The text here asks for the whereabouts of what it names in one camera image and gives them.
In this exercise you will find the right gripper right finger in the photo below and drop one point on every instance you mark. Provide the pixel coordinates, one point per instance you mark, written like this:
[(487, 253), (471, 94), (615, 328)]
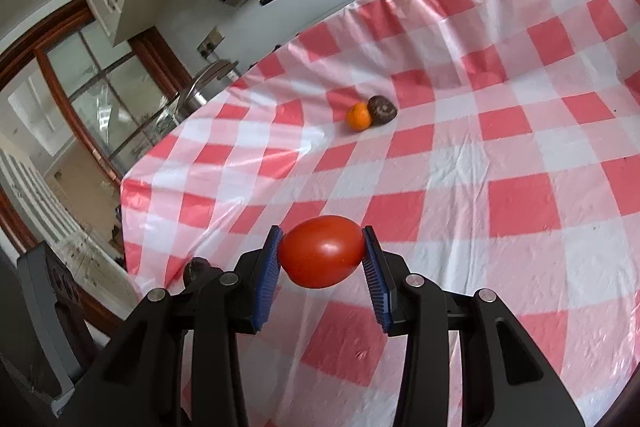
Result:
[(506, 379)]

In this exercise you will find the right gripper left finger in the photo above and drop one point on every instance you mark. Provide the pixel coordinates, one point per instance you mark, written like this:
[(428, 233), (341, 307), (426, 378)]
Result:
[(175, 361)]

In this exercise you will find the red tomato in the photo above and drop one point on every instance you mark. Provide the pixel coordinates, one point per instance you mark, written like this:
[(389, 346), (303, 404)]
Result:
[(322, 251)]

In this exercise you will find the wooden glass sliding door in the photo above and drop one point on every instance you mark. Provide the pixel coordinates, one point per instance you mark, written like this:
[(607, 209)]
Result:
[(116, 100)]

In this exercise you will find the red white checkered tablecloth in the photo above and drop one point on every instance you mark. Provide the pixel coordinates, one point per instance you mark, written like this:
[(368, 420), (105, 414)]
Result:
[(512, 164)]

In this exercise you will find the steel cooking pot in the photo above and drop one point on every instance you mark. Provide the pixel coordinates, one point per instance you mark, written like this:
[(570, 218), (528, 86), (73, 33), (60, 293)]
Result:
[(204, 86)]

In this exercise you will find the small dark fruit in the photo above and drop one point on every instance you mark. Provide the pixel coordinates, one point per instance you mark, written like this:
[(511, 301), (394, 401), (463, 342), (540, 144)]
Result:
[(381, 110)]

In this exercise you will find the small orange mandarin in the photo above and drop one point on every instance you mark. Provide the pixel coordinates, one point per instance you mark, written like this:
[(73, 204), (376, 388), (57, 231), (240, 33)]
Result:
[(358, 118)]

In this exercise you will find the wall power socket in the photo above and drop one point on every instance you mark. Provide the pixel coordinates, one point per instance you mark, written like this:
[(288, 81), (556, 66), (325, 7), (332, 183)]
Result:
[(211, 42)]

